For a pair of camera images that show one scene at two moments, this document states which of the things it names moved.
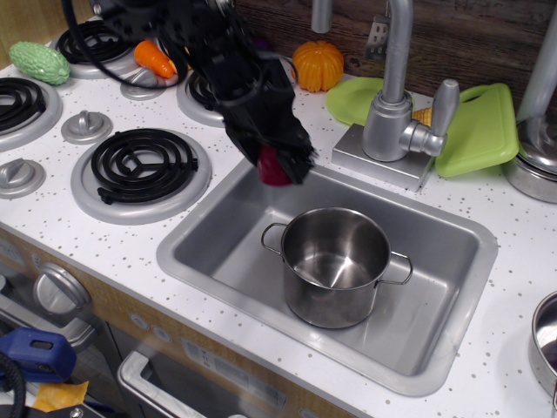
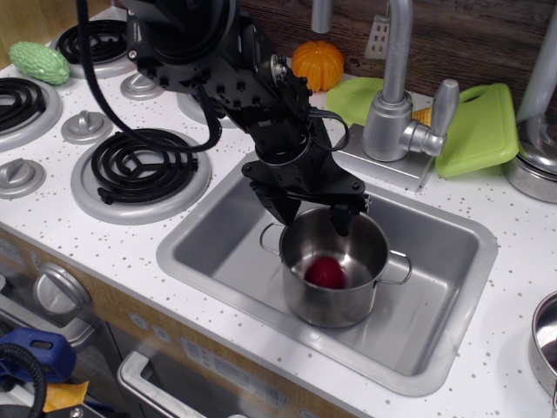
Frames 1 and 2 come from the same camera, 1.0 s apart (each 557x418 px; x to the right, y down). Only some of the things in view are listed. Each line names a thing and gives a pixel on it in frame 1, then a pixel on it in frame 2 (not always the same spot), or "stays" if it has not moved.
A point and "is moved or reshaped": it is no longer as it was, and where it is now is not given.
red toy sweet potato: [269, 167] is moved or reshaped
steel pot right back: [533, 172] stays
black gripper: [253, 92] to [296, 163]
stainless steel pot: [333, 259] stays
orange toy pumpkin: [320, 66] stays
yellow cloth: [50, 397] stays
